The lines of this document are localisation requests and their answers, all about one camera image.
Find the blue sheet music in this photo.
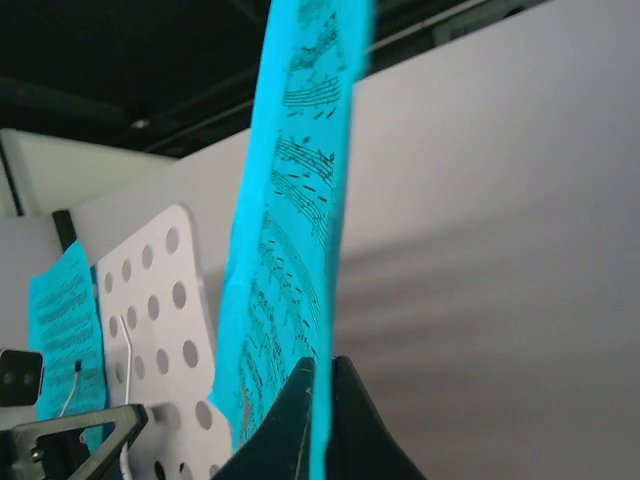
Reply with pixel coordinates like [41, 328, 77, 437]
[211, 1, 374, 479]
[28, 241, 107, 420]

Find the white tripod music stand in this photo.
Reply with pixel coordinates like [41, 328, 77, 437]
[96, 204, 231, 479]

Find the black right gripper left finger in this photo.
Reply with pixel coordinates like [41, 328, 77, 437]
[212, 357, 315, 480]

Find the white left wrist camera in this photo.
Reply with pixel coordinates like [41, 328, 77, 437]
[0, 349, 43, 408]

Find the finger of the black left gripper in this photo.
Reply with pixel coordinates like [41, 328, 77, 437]
[1, 404, 148, 480]

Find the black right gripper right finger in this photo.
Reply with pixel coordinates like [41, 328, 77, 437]
[325, 356, 425, 480]

